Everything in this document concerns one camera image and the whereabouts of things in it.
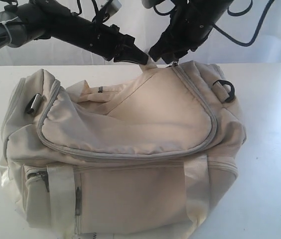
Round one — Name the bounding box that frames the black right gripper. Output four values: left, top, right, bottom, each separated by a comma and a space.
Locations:
149, 0, 213, 61

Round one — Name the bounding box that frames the cream fabric duffel bag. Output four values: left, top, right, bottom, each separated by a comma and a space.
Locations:
0, 61, 246, 239

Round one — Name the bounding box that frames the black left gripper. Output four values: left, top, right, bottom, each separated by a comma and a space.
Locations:
63, 16, 148, 65

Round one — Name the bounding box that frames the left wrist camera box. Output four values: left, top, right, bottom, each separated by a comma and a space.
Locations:
99, 0, 122, 17

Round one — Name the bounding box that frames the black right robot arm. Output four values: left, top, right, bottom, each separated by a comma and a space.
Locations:
149, 0, 259, 64

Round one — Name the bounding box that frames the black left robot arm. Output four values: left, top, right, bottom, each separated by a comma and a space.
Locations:
0, 0, 148, 65

